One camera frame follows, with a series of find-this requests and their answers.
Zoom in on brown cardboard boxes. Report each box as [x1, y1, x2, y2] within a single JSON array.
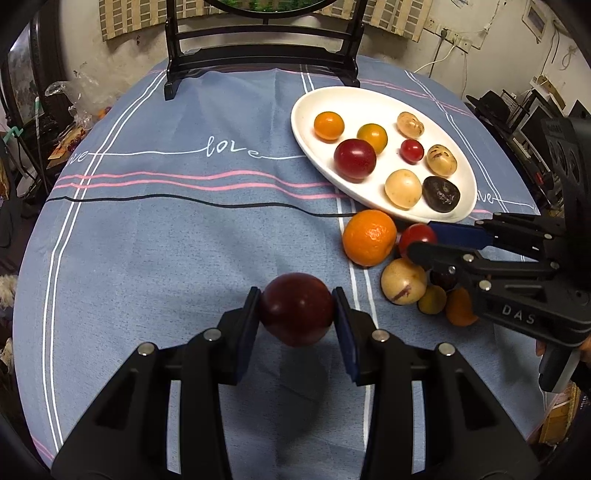
[[538, 383, 583, 446]]

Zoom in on pale smooth pepino melon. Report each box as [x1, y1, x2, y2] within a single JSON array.
[[384, 169, 423, 210]]

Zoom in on dark carved picture frame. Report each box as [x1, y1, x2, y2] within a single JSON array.
[[0, 14, 70, 134]]

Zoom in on large orange tomato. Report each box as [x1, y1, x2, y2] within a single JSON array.
[[356, 123, 389, 154]]

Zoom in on white wall socket strip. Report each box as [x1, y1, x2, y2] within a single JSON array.
[[424, 17, 485, 52]]

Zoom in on small yellow-green fruit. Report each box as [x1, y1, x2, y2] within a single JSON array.
[[418, 285, 448, 315]]

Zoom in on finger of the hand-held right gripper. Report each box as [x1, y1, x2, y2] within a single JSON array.
[[406, 241, 576, 344], [427, 211, 568, 265]]

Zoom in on clear plastic bag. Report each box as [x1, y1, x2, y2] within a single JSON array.
[[45, 69, 121, 134]]

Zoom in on small dark plum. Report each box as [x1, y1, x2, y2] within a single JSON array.
[[429, 270, 462, 291]]

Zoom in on white wall electrical panel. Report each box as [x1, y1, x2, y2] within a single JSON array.
[[522, 4, 552, 42]]

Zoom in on white round plate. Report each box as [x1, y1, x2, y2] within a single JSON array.
[[290, 86, 478, 224]]

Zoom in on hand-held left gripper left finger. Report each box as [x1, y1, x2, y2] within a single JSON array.
[[51, 286, 264, 480]]

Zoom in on white power cable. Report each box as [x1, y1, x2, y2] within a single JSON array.
[[413, 30, 458, 75]]

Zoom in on red cherry tomato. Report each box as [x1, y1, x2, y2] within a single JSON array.
[[398, 223, 438, 259], [400, 138, 425, 164]]

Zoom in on tan pepino melon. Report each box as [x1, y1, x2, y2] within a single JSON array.
[[396, 111, 426, 138]]

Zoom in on dark purple wrinkled fruit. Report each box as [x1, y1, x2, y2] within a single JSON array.
[[422, 176, 461, 213]]

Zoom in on round goldfish screen black stand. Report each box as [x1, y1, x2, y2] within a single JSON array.
[[163, 0, 370, 102]]

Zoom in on tan cardboard box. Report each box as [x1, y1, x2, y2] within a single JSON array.
[[530, 76, 566, 107]]

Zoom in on spotted pepino melon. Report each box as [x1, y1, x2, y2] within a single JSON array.
[[426, 144, 458, 178]]

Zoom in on purple-striped pepino melon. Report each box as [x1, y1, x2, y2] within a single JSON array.
[[381, 257, 428, 306]]

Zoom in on blue plaid tablecloth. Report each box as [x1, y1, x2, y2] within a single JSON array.
[[14, 54, 550, 480]]

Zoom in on small orange tomato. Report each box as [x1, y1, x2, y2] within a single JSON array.
[[313, 111, 345, 141]]

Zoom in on beige checked curtain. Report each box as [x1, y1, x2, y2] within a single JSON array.
[[98, 0, 435, 43]]

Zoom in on round orange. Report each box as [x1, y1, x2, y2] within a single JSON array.
[[444, 286, 480, 328]]

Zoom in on black computer monitor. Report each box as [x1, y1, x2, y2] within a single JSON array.
[[519, 104, 555, 153]]

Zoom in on black desk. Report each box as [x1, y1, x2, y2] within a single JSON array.
[[480, 92, 561, 217]]

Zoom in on large dark red plum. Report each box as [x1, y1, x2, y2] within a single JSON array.
[[257, 272, 335, 348], [333, 138, 378, 182]]

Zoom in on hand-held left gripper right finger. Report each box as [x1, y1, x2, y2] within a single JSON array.
[[331, 287, 541, 480]]

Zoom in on mandarin orange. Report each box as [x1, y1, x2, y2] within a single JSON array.
[[342, 209, 398, 267]]

